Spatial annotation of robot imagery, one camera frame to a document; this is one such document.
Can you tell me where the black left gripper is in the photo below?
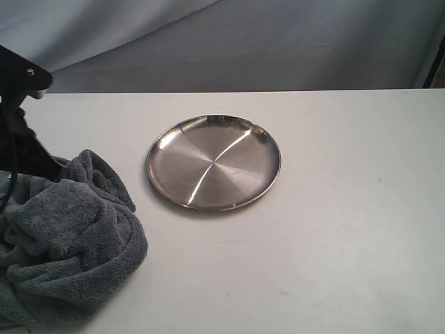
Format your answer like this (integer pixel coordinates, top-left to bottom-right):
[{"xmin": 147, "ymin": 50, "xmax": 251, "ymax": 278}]
[{"xmin": 1, "ymin": 102, "xmax": 70, "ymax": 182}]

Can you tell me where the grey fluffy towel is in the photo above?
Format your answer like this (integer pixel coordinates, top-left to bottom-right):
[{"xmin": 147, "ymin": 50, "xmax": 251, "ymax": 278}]
[{"xmin": 1, "ymin": 150, "xmax": 148, "ymax": 327}]

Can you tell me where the grey backdrop cloth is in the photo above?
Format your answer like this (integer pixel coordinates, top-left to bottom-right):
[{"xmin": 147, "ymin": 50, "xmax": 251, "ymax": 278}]
[{"xmin": 1, "ymin": 1, "xmax": 444, "ymax": 93}]

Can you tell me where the round stainless steel plate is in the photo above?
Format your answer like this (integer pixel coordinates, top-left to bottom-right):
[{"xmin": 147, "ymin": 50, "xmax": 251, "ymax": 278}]
[{"xmin": 145, "ymin": 115, "xmax": 282, "ymax": 212}]

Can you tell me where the black stand pole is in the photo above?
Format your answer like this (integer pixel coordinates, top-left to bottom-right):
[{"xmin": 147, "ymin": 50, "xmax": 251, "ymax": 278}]
[{"xmin": 422, "ymin": 45, "xmax": 444, "ymax": 89}]

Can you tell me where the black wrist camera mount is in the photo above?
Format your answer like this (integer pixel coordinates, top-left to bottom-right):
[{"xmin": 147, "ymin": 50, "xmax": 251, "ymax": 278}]
[{"xmin": 1, "ymin": 45, "xmax": 54, "ymax": 100}]

